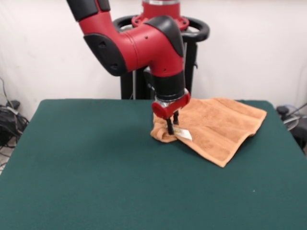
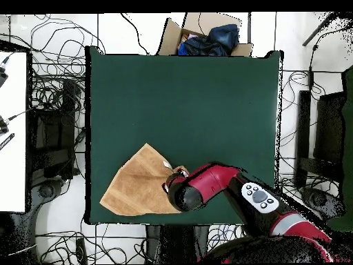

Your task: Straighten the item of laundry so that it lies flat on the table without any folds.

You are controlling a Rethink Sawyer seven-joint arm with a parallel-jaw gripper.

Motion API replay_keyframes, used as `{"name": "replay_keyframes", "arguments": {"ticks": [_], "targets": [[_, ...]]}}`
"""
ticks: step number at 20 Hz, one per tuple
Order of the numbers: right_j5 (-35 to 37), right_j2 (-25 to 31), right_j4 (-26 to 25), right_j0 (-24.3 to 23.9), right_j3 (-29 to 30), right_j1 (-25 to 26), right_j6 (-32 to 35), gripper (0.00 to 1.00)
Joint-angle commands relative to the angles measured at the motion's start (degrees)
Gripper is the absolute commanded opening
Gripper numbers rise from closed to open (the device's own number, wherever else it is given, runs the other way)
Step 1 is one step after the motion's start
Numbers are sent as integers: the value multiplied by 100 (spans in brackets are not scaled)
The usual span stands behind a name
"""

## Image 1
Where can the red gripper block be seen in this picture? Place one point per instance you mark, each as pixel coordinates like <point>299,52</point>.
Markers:
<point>168,109</point>

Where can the orange terry towel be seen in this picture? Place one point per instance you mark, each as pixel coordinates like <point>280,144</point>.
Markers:
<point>216,127</point>

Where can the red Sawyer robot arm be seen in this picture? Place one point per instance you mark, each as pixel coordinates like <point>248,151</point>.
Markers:
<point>134,45</point>

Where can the dark green table cloth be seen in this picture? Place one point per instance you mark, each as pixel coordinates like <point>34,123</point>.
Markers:
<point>96,155</point>

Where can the black oval floor object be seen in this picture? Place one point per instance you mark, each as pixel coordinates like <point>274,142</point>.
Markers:
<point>283,109</point>

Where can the grey round base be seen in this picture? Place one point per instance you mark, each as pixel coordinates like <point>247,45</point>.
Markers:
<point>291,122</point>

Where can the small black oval object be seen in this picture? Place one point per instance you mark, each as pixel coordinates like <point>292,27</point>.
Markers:
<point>15,104</point>

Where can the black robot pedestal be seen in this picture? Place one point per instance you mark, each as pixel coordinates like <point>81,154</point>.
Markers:
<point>192,72</point>

